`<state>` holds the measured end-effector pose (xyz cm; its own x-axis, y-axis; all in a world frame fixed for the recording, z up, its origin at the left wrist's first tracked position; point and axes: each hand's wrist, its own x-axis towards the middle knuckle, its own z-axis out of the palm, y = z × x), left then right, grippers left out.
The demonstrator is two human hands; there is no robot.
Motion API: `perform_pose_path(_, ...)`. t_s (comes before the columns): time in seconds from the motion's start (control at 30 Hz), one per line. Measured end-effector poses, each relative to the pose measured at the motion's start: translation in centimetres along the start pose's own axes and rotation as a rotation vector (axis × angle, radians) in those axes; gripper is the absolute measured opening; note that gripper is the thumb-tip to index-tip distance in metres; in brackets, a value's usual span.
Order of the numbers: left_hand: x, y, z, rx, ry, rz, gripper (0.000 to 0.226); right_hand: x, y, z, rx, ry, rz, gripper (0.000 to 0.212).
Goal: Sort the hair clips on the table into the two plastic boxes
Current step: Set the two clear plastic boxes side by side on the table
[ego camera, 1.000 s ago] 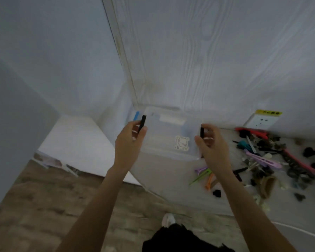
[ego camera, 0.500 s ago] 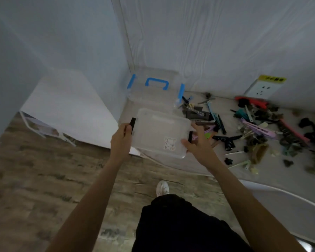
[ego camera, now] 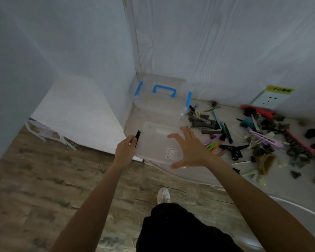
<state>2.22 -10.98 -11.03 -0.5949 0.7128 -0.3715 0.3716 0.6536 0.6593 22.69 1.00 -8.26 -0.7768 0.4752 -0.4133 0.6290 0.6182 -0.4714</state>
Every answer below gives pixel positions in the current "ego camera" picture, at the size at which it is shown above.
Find person's right hand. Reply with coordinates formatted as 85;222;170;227
167;127;216;170

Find person's left hand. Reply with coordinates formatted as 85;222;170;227
113;135;139;168

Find person's right forearm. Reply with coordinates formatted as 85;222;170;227
203;155;315;252

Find person's left forearm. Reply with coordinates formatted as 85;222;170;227
50;161;129;252

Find small clear box with sticker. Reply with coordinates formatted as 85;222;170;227
135;122;187;166

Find white shoe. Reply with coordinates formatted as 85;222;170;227
157;187;172;205

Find black trousers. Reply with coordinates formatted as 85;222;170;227
136;203;244;252

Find pile of assorted hair accessories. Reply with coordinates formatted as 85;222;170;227
188;100;315;187

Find yellow label sticker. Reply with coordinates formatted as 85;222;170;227
265;85;295;94

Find clear storage box blue handle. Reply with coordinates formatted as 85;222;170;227
124;73;194;138

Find white wall socket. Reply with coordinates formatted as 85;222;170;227
251;90;288;110

